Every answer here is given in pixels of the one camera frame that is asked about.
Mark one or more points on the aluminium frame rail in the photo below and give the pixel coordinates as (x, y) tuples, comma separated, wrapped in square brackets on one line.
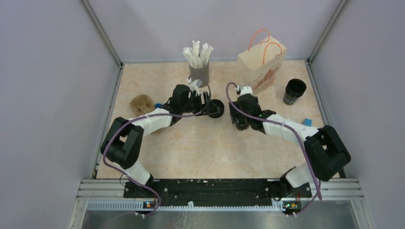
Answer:
[(96, 94)]

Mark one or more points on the brown pulp cup carrier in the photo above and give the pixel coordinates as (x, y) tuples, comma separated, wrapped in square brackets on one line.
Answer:
[(141, 105)]

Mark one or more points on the blue toy brick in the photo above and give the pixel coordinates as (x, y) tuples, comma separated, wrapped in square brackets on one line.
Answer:
[(307, 122)]

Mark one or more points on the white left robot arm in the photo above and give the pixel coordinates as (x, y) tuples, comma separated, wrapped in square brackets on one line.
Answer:
[(121, 147)]

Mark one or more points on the white wrapped straws bundle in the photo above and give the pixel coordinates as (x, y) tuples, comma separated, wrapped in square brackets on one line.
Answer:
[(198, 55)]

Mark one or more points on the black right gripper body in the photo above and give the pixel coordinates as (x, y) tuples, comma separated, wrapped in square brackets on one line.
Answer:
[(242, 118)]

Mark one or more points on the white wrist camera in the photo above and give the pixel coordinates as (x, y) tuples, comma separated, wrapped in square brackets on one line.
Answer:
[(244, 90), (194, 85)]

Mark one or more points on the teddy bear paper bag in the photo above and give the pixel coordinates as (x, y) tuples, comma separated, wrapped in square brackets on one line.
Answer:
[(256, 67)]

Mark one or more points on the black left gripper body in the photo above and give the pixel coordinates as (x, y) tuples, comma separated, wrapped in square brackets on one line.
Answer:
[(194, 105)]

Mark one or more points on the black paper cup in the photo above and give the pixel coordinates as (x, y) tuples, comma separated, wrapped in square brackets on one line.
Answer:
[(293, 91)]

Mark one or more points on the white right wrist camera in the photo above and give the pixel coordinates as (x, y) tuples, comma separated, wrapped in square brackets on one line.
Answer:
[(244, 90)]

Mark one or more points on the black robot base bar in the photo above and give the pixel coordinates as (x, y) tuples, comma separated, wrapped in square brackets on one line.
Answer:
[(217, 192)]

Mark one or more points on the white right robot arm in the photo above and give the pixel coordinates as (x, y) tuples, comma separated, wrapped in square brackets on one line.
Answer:
[(324, 152)]

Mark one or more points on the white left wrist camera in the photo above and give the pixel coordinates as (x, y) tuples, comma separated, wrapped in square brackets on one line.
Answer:
[(194, 85)]

